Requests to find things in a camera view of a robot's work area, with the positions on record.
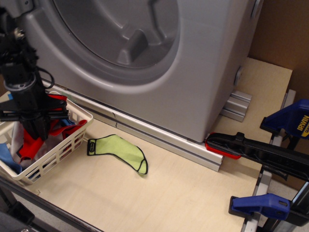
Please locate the green sock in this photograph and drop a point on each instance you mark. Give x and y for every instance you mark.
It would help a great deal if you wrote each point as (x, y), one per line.
(120, 148)

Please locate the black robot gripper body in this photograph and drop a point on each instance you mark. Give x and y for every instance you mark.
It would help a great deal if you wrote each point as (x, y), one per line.
(31, 105)

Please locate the red sock in basket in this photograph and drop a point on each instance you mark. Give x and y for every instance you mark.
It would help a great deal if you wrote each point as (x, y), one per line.
(66, 128)

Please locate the grey cloth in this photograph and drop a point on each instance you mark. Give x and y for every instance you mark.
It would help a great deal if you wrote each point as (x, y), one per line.
(17, 141)

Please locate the short aluminium rail block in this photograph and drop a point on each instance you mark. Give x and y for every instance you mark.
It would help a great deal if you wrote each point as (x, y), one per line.
(236, 106)

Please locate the red sock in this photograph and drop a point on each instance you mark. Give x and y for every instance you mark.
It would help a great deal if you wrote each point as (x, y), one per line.
(31, 142)
(66, 128)

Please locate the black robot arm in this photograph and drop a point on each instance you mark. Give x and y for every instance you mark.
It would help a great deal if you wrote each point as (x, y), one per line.
(15, 52)

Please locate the grey toy washing machine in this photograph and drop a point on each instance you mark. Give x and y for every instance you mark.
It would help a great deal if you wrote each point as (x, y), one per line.
(170, 63)

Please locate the blue clamp lower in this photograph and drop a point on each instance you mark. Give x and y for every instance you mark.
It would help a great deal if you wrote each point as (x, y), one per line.
(269, 205)

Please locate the blue cloth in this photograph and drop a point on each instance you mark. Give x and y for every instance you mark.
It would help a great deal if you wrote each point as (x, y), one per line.
(6, 157)

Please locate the black red bar clamp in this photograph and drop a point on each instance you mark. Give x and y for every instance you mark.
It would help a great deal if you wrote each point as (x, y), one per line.
(274, 159)

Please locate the cream plastic laundry basket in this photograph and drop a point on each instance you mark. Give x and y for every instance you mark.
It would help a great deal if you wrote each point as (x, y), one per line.
(44, 164)

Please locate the blue Irwin clamp upper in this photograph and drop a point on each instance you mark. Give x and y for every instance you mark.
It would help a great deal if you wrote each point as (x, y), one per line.
(294, 119)

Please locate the long aluminium rail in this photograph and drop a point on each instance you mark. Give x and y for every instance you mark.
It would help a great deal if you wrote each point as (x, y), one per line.
(191, 150)

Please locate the black metal table frame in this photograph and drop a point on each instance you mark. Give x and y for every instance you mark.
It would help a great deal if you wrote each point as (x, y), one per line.
(24, 211)

